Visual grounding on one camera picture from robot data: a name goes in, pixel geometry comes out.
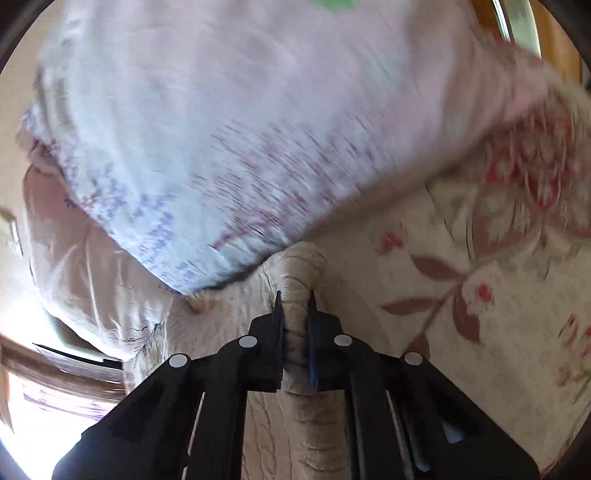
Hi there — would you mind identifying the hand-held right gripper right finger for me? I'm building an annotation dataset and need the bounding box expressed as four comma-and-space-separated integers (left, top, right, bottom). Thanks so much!
306, 290, 540, 480

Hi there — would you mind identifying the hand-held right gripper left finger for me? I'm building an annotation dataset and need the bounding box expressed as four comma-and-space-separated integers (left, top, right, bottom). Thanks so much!
52, 291, 286, 480

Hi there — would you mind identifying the beige cable knit sweater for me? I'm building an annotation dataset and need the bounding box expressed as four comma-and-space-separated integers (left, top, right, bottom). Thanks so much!
161, 240, 354, 480

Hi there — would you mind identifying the red floral bedspread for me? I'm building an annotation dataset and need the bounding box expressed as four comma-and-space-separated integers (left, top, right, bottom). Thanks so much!
314, 76, 591, 476

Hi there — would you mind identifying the pink floral pillow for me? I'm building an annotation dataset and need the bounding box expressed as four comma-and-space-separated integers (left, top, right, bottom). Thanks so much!
21, 164, 178, 366

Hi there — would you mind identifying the wooden headboard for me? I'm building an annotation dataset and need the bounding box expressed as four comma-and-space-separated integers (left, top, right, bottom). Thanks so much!
0, 332, 131, 409

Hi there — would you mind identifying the blue lavender print pillow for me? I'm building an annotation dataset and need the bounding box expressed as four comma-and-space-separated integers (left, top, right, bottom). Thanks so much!
17, 0, 548, 297

